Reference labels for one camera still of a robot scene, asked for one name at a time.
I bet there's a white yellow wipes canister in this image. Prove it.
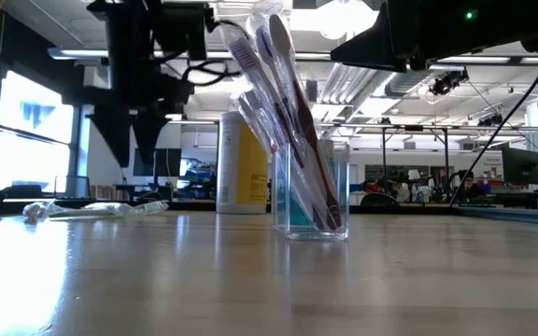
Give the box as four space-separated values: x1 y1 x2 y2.
215 110 271 216

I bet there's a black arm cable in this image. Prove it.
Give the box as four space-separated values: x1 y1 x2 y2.
448 55 538 207

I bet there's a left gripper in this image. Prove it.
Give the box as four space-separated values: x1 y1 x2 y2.
62 55 195 168

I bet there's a wrapped white toothbrush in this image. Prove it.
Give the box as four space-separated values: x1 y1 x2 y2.
21 199 67 222

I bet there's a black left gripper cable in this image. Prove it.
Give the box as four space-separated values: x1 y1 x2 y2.
181 18 243 89

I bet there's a black ceiling camera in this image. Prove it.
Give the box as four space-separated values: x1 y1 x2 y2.
429 68 470 98

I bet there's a ceiling light strip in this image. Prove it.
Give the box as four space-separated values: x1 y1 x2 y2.
436 55 516 65
47 46 242 61

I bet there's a wrapped green toothbrush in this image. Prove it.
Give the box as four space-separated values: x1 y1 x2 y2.
47 199 171 219

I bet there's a person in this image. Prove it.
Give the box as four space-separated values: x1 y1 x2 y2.
457 169 488 201

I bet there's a silver ventilation duct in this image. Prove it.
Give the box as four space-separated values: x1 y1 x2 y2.
318 60 422 112

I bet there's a large glass window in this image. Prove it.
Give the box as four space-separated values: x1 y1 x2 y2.
0 69 86 197

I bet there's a black computer monitor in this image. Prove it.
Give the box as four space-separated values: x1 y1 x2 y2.
132 147 183 178
501 147 538 187

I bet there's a clear acrylic holder cup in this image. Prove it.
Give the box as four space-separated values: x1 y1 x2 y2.
272 139 351 243

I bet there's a purple toothbrush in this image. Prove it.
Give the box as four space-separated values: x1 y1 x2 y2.
224 25 331 232
249 18 298 141

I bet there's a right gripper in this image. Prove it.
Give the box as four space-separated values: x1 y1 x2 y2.
330 0 466 72

